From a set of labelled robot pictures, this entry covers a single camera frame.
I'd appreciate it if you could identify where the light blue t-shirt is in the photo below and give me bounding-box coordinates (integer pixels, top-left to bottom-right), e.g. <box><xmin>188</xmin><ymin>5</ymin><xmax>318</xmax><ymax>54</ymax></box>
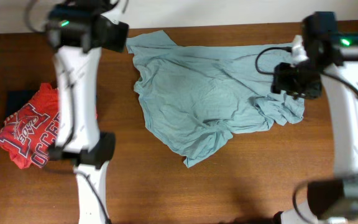
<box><xmin>126</xmin><ymin>30</ymin><xmax>305</xmax><ymax>167</ymax></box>

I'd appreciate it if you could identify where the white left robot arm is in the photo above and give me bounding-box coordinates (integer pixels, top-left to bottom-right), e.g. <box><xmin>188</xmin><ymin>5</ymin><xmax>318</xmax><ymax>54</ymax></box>
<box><xmin>45</xmin><ymin>1</ymin><xmax>129</xmax><ymax>223</ymax></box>

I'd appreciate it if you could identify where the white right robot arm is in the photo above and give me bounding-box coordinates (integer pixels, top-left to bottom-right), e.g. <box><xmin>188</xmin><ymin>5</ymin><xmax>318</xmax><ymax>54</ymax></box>
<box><xmin>272</xmin><ymin>12</ymin><xmax>358</xmax><ymax>223</ymax></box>

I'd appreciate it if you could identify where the red printed t-shirt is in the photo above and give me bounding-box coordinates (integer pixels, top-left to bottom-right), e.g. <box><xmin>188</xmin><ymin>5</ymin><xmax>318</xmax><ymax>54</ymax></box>
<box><xmin>0</xmin><ymin>83</ymin><xmax>60</xmax><ymax>169</ymax></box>

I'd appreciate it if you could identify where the dark navy folded garment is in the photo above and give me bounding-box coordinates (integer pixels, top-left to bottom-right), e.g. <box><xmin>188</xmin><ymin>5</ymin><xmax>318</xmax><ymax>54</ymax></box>
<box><xmin>5</xmin><ymin>90</ymin><xmax>37</xmax><ymax>117</ymax></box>

